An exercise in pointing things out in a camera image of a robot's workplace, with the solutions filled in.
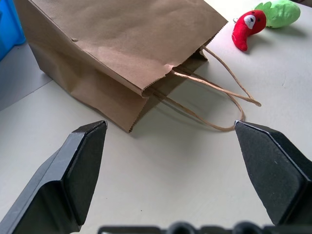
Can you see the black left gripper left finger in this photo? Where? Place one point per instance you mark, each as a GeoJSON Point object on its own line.
{"type": "Point", "coordinates": [58, 180]}

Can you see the red plush toy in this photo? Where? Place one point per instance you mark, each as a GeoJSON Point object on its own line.
{"type": "Point", "coordinates": [248, 28]}

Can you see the green plush toy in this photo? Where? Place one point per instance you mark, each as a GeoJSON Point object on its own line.
{"type": "Point", "coordinates": [280, 13]}

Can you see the blue plastic bin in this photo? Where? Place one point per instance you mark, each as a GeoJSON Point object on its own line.
{"type": "Point", "coordinates": [8, 26]}

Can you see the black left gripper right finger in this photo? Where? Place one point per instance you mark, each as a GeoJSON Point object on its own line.
{"type": "Point", "coordinates": [273, 168]}

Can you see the brown paper bag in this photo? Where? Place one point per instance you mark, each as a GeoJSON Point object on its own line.
{"type": "Point", "coordinates": [117, 53]}

